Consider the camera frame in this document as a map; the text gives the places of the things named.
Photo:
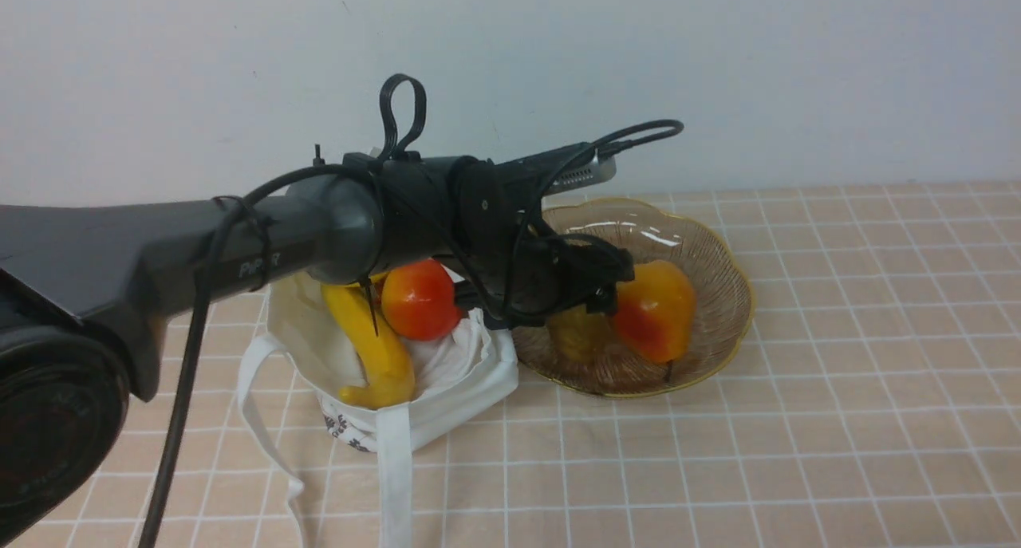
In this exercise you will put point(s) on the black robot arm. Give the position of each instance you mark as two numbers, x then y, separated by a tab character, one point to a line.
88	292

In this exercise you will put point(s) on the red orange round fruit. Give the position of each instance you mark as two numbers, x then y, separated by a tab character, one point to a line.
418	301

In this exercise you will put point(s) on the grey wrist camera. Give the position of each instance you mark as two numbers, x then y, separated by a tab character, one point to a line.
574	173

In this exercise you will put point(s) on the white cloth tote bag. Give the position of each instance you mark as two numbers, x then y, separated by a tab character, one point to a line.
458	377

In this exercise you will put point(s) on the yellow banana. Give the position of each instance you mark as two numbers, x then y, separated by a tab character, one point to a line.
390	379

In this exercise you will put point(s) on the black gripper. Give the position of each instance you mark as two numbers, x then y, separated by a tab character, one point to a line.
523	282

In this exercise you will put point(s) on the brown kiwi fruit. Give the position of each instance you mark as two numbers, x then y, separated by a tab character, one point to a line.
579	335

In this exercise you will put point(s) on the amber glass fruit plate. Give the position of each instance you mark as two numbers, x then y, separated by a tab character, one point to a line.
724	312

